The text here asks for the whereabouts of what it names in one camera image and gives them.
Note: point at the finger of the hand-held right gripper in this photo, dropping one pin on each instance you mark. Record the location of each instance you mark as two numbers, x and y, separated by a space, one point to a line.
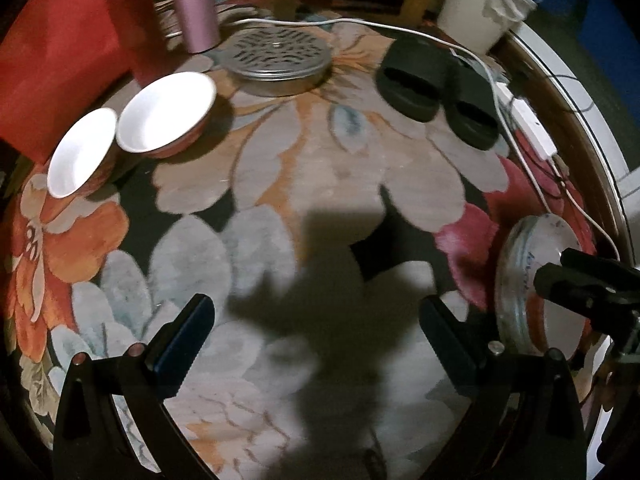
585 262
562 285

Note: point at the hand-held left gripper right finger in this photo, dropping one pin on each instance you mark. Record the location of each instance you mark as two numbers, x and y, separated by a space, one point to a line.
450 347

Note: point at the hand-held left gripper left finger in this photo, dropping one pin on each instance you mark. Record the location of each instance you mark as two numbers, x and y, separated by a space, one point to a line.
180 347

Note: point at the blue floral white plate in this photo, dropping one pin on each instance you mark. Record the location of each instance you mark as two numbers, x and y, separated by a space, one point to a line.
513 280
547 235

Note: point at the white plate leaf pattern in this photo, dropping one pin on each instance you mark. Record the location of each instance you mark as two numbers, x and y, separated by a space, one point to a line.
501 285

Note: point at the white power strip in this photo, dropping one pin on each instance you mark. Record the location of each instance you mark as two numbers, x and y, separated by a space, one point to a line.
532 127

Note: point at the black slipper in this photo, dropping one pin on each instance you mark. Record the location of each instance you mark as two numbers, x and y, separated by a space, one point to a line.
475 115
415 80

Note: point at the small red bowl white inside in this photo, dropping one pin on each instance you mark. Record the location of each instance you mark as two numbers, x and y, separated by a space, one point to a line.
77 152

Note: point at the white bucket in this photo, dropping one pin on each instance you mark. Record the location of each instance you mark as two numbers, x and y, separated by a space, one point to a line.
475 10

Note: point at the round perforated metal tin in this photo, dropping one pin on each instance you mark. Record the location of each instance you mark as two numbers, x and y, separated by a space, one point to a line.
275 50

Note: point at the pink tumbler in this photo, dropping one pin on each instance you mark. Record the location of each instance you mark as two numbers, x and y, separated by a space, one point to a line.
192 5

